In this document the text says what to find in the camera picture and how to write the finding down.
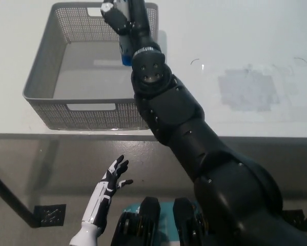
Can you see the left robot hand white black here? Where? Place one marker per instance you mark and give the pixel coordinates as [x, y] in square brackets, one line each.
[104, 197]

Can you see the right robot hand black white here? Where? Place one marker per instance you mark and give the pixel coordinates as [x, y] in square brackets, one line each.
[140, 23]

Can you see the white shampoo tube blue cap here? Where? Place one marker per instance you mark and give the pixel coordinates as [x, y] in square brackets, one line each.
[125, 47]

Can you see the black robot legs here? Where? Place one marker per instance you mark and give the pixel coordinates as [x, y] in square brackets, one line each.
[148, 220]

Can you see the black floor tape patch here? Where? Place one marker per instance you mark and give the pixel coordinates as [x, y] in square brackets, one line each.
[50, 215]
[294, 214]

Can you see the gray perforated plastic basket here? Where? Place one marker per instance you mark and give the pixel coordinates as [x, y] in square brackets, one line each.
[91, 77]

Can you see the black metal table leg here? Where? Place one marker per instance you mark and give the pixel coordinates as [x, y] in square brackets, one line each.
[12, 200]

